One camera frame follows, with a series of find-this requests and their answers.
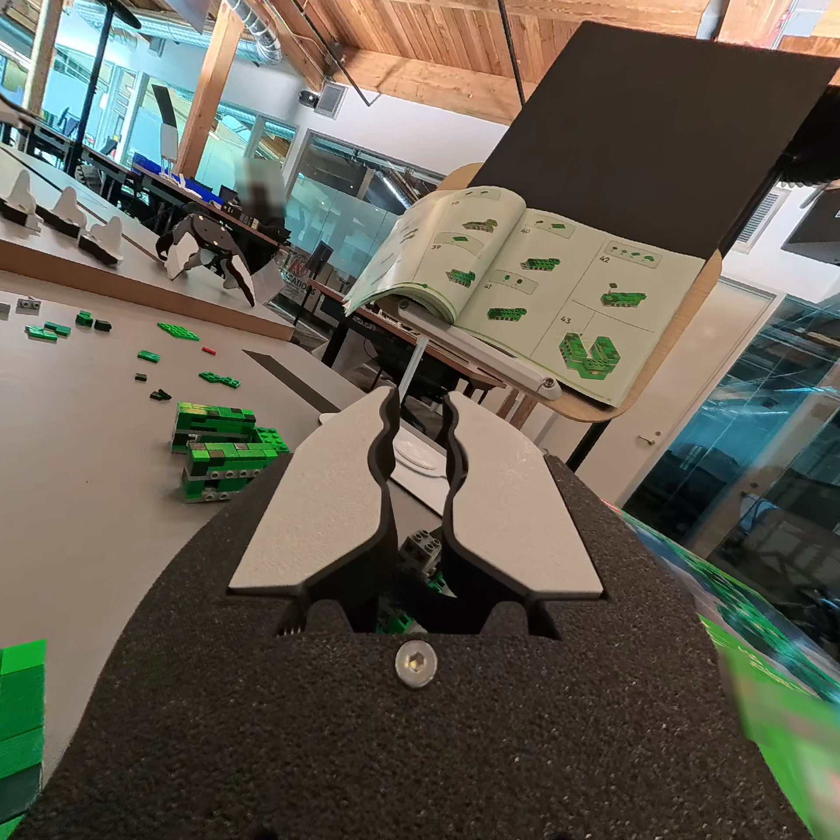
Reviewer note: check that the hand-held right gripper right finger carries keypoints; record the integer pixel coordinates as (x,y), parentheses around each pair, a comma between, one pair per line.
(518,518)

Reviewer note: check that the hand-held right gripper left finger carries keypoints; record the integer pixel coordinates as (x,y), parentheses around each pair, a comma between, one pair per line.
(315,512)

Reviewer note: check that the grey desk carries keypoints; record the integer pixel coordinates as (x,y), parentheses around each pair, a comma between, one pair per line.
(98,525)

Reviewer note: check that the green and grey brick assembly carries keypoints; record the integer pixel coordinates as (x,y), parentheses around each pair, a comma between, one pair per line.
(210,420)
(229,466)

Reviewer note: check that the white door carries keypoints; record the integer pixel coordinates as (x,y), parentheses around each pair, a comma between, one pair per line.
(689,407)

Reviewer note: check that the green brick instruction booklet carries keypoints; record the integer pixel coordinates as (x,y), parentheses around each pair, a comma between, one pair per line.
(558,295)

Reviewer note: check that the scatter of loose bricks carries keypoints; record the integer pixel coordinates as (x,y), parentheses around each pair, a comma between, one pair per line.
(177,331)

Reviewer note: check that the green pixel print box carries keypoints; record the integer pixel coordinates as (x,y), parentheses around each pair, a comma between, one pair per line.
(754,656)

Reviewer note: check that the wood-edged neighbouring table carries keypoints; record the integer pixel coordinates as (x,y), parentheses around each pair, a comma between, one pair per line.
(131,287)

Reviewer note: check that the spare black gripper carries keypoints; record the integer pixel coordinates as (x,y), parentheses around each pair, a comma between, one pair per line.
(210,239)

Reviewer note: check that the white and black finger part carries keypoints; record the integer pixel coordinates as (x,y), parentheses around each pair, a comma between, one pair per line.
(105,239)
(65,210)
(19,197)

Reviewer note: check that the large green brick block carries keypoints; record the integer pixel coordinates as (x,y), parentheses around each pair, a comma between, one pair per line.
(19,722)

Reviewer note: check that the tall black pole stand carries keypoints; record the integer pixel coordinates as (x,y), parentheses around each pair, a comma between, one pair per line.
(98,59)

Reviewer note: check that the grey wall vent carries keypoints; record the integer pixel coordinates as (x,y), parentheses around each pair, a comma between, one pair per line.
(330,100)

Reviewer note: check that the black wall screen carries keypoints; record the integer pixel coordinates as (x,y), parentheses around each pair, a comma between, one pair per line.
(817,223)

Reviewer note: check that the silver ceiling duct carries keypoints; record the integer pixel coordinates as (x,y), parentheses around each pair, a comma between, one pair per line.
(256,33)

